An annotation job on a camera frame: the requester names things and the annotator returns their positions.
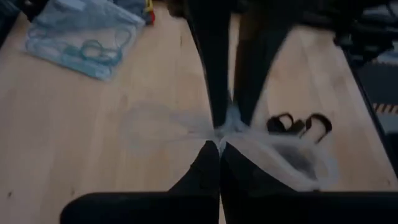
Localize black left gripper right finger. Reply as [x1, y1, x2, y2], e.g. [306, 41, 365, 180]
[220, 142, 398, 224]

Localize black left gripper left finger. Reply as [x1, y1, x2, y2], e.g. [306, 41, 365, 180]
[60, 141, 220, 224]

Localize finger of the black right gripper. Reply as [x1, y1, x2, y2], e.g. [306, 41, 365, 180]
[186, 0, 233, 128]
[233, 0, 299, 125]

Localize clear plastic bag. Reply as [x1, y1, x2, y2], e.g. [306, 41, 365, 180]
[23, 0, 147, 82]
[123, 102, 340, 192]

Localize black rubber bands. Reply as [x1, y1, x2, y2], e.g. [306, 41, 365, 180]
[266, 112, 333, 144]

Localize grey module with coloured wires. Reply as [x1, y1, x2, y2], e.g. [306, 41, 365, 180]
[114, 0, 156, 26]

